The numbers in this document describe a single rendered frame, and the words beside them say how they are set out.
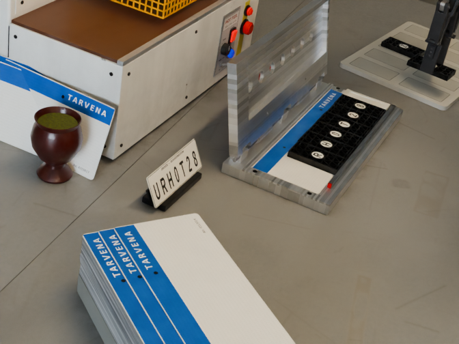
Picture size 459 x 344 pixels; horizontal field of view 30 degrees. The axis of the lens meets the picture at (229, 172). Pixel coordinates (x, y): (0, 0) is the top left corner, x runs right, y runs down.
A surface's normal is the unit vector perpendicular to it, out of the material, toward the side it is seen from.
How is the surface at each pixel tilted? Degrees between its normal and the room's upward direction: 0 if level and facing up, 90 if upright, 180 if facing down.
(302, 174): 0
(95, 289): 90
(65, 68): 90
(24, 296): 0
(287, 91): 79
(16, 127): 63
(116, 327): 90
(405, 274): 0
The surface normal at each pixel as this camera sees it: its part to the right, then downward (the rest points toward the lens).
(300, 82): 0.90, 0.19
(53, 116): 0.16, -0.83
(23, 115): -0.29, 0.01
